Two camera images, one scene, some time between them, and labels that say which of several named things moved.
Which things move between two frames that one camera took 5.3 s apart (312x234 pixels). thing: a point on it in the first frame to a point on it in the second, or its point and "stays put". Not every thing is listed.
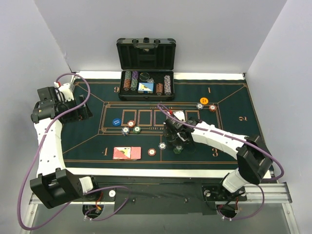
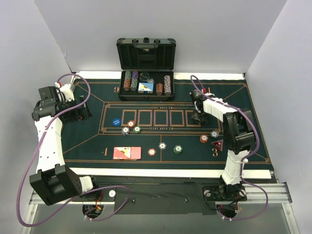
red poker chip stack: x=151 y=152 stays put
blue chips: x=125 y=131 stays put
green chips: x=137 y=129 stays put
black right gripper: x=174 y=136 to x=199 y=113
